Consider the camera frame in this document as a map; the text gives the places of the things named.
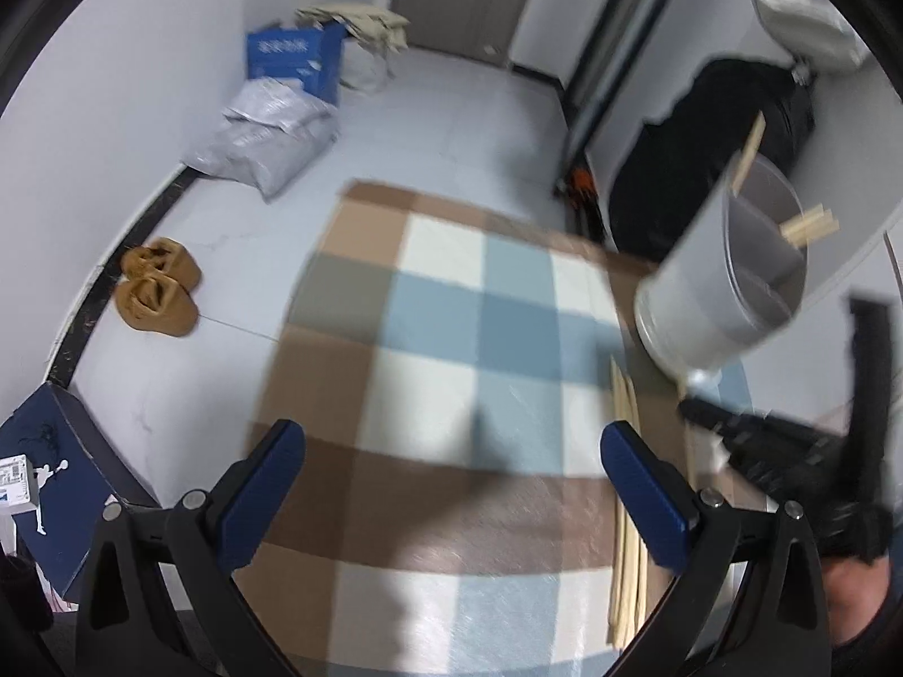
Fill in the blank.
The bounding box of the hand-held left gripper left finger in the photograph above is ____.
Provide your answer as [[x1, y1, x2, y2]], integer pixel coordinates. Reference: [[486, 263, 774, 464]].
[[74, 419, 306, 677]]

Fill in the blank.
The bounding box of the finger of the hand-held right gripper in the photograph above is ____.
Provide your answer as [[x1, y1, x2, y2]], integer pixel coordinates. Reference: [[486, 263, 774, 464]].
[[678, 397, 786, 439], [725, 437, 778, 493]]

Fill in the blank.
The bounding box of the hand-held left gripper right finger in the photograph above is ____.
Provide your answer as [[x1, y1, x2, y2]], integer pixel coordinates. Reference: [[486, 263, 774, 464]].
[[599, 421, 835, 677]]

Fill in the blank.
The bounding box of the bundle of wooden chopsticks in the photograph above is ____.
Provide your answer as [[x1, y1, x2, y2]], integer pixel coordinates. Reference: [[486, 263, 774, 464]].
[[607, 356, 699, 650]]

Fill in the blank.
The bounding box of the grey oval utensil holder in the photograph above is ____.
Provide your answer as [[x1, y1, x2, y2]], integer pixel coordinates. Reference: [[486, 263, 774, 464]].
[[633, 151, 809, 376]]

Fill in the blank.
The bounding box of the person's right forearm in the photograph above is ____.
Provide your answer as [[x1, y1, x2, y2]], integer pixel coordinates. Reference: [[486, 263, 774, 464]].
[[832, 578, 903, 677]]

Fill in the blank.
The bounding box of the person's right hand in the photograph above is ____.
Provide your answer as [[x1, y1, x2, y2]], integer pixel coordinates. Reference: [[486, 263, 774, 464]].
[[824, 557, 896, 646]]

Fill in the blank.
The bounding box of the navy shoe box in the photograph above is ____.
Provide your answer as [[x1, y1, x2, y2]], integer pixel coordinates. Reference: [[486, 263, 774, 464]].
[[0, 381, 163, 604]]

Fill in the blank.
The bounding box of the checkered floor mat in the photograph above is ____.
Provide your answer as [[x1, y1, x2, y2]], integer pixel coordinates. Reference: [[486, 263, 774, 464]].
[[233, 179, 756, 677]]

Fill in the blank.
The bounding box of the black hanging bag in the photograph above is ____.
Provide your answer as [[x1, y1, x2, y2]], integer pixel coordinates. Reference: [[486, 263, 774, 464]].
[[608, 56, 816, 262]]

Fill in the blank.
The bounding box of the orange and black object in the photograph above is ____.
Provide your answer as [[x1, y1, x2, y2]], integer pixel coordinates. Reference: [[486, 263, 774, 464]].
[[554, 162, 600, 216]]

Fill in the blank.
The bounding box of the grey parcel bag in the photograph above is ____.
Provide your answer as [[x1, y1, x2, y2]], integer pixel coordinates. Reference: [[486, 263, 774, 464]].
[[182, 102, 340, 200]]

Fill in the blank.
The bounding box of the white parcel bag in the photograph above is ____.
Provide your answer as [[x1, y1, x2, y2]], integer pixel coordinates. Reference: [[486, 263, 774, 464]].
[[224, 77, 332, 131]]

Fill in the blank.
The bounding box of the white hanging jacket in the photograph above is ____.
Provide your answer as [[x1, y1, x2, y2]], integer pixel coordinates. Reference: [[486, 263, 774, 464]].
[[740, 0, 876, 75]]

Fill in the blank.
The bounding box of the white plastic bag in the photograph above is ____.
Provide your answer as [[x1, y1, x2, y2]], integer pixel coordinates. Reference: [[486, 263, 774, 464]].
[[339, 38, 392, 94]]

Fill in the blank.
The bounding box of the blue cardboard box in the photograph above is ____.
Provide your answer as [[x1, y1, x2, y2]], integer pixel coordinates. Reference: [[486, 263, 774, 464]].
[[246, 20, 348, 107]]

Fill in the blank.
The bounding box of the beige cloth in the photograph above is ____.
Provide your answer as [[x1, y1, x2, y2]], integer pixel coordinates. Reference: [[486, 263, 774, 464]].
[[295, 1, 410, 54]]

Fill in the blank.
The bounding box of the grey door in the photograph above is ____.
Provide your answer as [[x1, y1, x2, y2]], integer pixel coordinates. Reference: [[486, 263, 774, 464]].
[[391, 0, 541, 68]]

